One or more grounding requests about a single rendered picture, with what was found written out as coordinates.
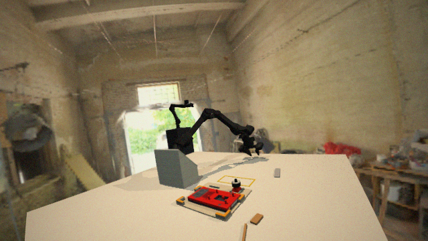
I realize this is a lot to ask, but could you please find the small brown rectangular block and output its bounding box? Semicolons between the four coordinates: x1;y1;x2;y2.
250;213;263;225

